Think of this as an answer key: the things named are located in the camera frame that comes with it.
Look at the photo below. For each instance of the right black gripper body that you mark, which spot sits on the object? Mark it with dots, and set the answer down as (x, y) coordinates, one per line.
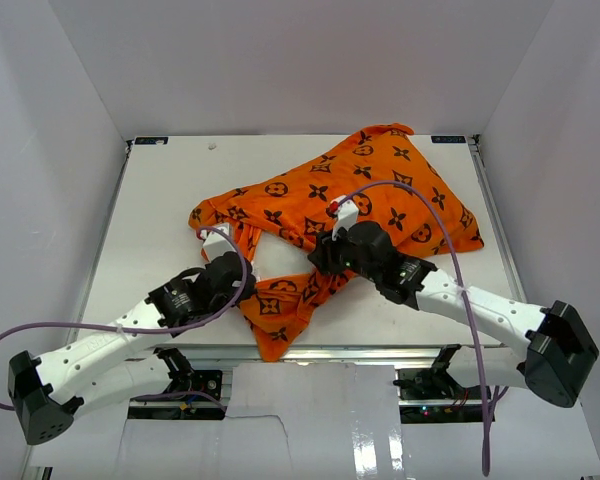
(337, 255)

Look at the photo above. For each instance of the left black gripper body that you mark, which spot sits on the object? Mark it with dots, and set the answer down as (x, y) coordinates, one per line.
(219, 306)

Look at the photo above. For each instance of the orange patterned pillowcase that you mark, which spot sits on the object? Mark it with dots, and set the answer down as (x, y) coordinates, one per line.
(392, 184)

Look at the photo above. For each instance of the white pillow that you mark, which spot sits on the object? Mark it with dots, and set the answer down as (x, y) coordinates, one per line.
(274, 258)

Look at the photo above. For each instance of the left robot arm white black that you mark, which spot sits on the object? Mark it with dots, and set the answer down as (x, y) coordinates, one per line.
(51, 390)

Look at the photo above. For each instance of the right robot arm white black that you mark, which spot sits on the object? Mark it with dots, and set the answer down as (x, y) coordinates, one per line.
(547, 350)

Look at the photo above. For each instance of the right blue table label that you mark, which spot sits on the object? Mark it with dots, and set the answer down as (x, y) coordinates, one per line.
(448, 139)

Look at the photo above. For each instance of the blue table label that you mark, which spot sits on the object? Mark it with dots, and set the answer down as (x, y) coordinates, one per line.
(151, 141)
(448, 139)

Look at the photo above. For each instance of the left blue table label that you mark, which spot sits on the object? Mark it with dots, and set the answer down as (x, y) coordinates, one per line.
(151, 141)

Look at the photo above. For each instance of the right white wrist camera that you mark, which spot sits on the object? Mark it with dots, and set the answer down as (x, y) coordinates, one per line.
(345, 212)

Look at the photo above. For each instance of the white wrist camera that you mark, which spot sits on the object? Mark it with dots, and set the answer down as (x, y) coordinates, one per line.
(345, 212)
(216, 241)

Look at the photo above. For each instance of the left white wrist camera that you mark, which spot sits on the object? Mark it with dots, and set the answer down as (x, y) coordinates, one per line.
(216, 241)

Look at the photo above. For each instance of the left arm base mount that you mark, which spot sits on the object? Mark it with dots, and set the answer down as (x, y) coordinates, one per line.
(186, 383)

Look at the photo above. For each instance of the aluminium front rail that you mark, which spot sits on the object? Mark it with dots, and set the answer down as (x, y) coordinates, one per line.
(233, 355)

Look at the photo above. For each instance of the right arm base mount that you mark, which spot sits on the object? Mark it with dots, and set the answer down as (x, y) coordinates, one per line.
(429, 395)

